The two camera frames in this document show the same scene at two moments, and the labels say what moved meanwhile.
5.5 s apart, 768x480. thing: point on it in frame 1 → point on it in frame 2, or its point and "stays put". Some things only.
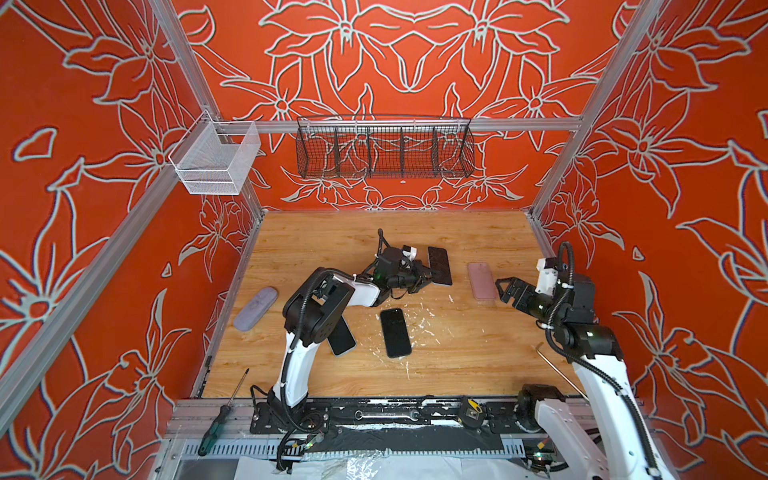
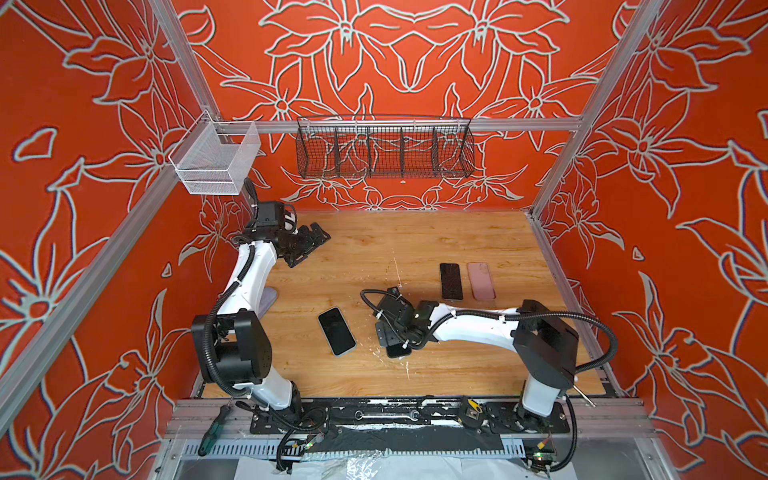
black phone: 341,341 stays put
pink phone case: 483,285 stays put
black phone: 439,265 → 451,280
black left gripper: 417,271 → 308,243
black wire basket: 384,146 stays put
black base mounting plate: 293,415 stays put
